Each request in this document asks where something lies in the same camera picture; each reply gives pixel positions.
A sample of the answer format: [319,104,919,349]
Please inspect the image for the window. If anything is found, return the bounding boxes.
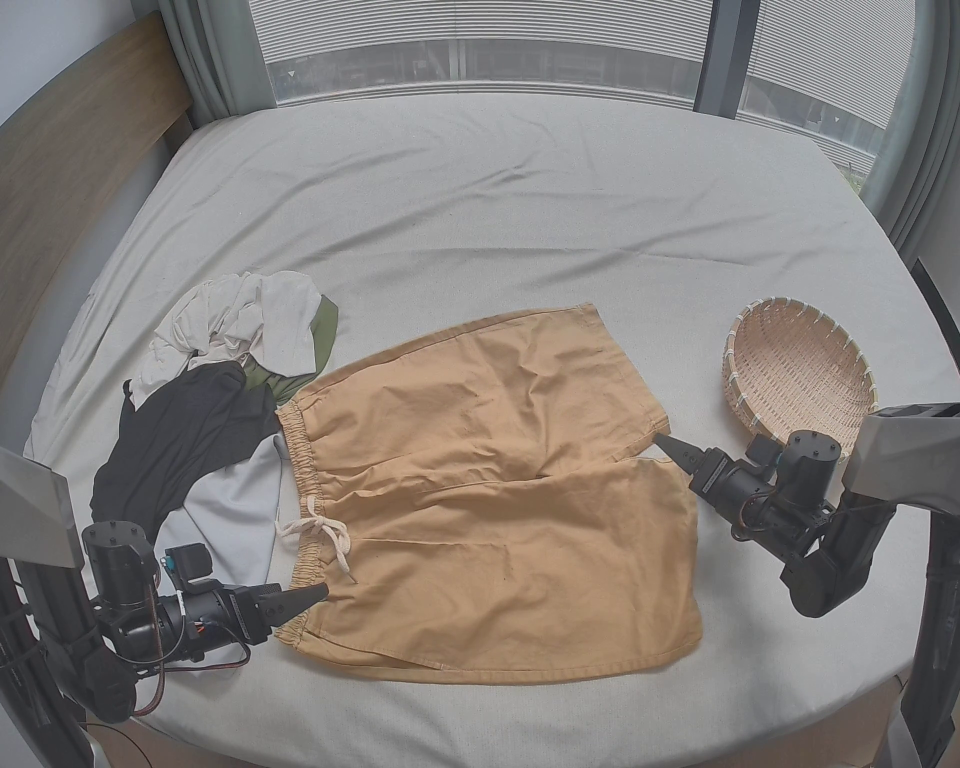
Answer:
[247,0,920,177]

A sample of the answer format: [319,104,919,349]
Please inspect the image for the tan shorts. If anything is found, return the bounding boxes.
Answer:
[273,302,704,684]

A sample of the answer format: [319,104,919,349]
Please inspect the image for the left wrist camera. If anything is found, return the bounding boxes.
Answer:
[161,543,217,597]

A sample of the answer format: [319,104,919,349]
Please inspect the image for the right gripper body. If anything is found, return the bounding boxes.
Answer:
[691,448,781,537]

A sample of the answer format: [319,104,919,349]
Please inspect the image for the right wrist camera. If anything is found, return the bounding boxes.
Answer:
[744,432,783,472]

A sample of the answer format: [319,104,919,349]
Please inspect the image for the green garment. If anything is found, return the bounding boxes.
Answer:
[240,294,340,407]

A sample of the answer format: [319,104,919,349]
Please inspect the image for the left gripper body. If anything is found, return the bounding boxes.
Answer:
[180,585,280,648]

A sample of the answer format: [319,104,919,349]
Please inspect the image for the grey-green curtain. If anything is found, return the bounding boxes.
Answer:
[131,0,280,129]
[857,0,960,264]

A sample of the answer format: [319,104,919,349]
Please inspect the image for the bed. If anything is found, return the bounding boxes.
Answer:
[0,11,960,768]

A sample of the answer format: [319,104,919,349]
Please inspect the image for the black garment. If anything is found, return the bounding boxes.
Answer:
[91,362,281,554]

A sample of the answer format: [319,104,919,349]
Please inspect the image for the round woven basket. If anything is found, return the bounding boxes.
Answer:
[723,296,879,461]

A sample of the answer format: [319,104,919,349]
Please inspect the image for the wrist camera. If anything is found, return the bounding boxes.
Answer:
[744,432,783,472]
[161,543,217,597]

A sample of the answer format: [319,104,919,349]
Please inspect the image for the white garment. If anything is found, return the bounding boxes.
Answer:
[131,271,324,411]

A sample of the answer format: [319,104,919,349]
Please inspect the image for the pale grey garment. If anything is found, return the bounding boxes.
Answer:
[153,431,291,595]

